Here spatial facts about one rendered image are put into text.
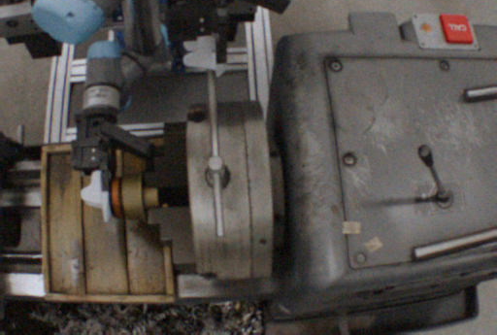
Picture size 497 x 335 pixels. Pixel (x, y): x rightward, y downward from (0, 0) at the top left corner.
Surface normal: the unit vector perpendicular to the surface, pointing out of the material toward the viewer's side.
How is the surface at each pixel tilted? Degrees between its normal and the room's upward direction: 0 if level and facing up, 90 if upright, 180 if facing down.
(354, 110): 0
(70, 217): 0
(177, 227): 8
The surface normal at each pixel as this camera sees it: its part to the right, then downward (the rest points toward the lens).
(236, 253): 0.07, 0.57
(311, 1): 0.03, -0.34
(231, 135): 0.00, -0.60
